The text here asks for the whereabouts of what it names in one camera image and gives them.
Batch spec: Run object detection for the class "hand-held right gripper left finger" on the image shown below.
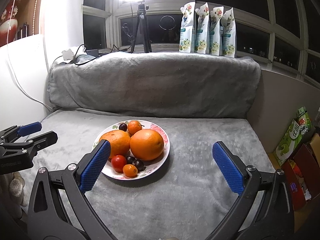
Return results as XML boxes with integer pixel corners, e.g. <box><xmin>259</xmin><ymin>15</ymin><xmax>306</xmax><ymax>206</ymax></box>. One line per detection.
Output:
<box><xmin>27</xmin><ymin>140</ymin><xmax>118</xmax><ymax>240</ymax></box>

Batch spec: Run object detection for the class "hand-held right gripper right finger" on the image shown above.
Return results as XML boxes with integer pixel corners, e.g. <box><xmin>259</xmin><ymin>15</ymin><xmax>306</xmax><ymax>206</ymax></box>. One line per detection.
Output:
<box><xmin>205</xmin><ymin>141</ymin><xmax>293</xmax><ymax>240</ymax></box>

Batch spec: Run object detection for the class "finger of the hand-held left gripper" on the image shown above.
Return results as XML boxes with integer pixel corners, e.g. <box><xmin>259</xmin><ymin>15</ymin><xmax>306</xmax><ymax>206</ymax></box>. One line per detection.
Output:
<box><xmin>0</xmin><ymin>122</ymin><xmax>42</xmax><ymax>144</ymax></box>
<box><xmin>0</xmin><ymin>131</ymin><xmax>58</xmax><ymax>155</ymax></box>

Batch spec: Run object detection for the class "red cherry tomato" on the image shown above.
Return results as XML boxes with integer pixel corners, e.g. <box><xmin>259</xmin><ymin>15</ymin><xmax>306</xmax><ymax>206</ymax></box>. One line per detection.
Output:
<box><xmin>111</xmin><ymin>155</ymin><xmax>127</xmax><ymax>173</ymax></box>

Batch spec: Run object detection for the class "rough spotted orange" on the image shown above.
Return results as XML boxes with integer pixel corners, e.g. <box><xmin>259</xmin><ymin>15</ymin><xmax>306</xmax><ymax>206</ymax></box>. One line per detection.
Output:
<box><xmin>99</xmin><ymin>130</ymin><xmax>132</xmax><ymax>159</ymax></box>

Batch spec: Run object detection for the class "oval orange kumquat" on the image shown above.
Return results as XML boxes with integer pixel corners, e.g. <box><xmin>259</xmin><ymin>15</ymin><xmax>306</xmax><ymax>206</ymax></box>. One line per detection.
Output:
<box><xmin>122</xmin><ymin>164</ymin><xmax>138</xmax><ymax>178</ymax></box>

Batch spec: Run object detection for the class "round orange kumquat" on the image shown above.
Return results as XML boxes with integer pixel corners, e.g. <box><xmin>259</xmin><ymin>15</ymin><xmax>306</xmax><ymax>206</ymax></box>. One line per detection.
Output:
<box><xmin>127</xmin><ymin>120</ymin><xmax>143</xmax><ymax>135</ymax></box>

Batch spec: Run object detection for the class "smooth large orange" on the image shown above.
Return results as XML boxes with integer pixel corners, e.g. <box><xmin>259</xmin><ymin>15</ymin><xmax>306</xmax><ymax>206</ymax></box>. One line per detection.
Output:
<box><xmin>129</xmin><ymin>129</ymin><xmax>165</xmax><ymax>161</ymax></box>

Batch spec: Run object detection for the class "floral white plate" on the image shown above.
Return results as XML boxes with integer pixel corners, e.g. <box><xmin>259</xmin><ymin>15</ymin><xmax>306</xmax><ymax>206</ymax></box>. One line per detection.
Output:
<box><xmin>92</xmin><ymin>119</ymin><xmax>170</xmax><ymax>180</ymax></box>

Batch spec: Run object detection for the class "person's left hand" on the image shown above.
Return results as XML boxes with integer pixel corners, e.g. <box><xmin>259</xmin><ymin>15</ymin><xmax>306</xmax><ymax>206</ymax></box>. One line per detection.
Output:
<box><xmin>5</xmin><ymin>172</ymin><xmax>28</xmax><ymax>214</ymax></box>

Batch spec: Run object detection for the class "grey plush mat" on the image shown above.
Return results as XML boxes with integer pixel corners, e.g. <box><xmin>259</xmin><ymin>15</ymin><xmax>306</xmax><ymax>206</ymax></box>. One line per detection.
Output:
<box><xmin>19</xmin><ymin>109</ymin><xmax>277</xmax><ymax>240</ymax></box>

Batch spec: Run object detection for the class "green printed box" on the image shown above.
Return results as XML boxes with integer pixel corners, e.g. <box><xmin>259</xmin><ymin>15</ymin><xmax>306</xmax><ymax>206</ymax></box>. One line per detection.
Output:
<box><xmin>272</xmin><ymin>106</ymin><xmax>313</xmax><ymax>167</ymax></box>

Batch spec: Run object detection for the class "red cardboard box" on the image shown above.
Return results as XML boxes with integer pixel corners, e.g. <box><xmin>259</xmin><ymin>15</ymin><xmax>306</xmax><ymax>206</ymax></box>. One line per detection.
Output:
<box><xmin>281</xmin><ymin>144</ymin><xmax>318</xmax><ymax>212</ymax></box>

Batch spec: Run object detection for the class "white power strip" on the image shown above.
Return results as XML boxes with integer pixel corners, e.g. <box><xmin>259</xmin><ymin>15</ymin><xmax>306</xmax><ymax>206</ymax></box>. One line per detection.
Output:
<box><xmin>62</xmin><ymin>48</ymin><xmax>80</xmax><ymax>61</ymax></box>

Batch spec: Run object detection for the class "blue face mask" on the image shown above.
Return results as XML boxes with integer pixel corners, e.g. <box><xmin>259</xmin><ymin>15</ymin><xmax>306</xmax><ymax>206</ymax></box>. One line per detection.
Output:
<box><xmin>75</xmin><ymin>54</ymin><xmax>100</xmax><ymax>65</ymax></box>

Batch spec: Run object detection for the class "brown cardboard box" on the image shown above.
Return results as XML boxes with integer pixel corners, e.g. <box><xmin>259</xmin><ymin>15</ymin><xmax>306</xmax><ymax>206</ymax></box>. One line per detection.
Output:
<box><xmin>309</xmin><ymin>132</ymin><xmax>320</xmax><ymax>153</ymax></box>

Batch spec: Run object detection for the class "red porcelain vase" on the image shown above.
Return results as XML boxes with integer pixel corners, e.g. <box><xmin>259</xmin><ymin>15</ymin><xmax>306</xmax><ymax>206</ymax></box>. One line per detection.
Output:
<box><xmin>0</xmin><ymin>0</ymin><xmax>20</xmax><ymax>48</ymax></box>

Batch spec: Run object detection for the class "wooden shelf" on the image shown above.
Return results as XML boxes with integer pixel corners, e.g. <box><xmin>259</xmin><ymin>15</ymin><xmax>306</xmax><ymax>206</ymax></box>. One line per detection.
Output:
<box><xmin>0</xmin><ymin>0</ymin><xmax>47</xmax><ymax>48</ymax></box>

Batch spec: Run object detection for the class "black tripod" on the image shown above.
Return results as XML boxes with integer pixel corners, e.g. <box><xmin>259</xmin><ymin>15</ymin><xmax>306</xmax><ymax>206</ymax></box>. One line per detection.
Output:
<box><xmin>129</xmin><ymin>1</ymin><xmax>152</xmax><ymax>53</ymax></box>

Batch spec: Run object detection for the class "white cable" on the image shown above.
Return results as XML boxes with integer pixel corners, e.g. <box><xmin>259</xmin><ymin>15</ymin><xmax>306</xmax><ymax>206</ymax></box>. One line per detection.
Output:
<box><xmin>6</xmin><ymin>0</ymin><xmax>54</xmax><ymax>113</ymax></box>

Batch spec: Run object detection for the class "black power cable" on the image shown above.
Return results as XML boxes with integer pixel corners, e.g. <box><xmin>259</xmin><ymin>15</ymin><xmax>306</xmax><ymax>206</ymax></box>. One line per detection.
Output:
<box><xmin>72</xmin><ymin>22</ymin><xmax>133</xmax><ymax>65</ymax></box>

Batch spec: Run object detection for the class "beaded blind cord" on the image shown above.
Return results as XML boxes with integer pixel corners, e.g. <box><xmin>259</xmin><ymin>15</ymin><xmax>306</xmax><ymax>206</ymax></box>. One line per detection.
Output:
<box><xmin>32</xmin><ymin>0</ymin><xmax>42</xmax><ymax>34</ymax></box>

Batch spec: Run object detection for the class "white window frame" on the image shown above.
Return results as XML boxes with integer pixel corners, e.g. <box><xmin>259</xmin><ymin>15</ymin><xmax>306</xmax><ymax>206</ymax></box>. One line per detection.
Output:
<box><xmin>82</xmin><ymin>0</ymin><xmax>320</xmax><ymax>88</ymax></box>

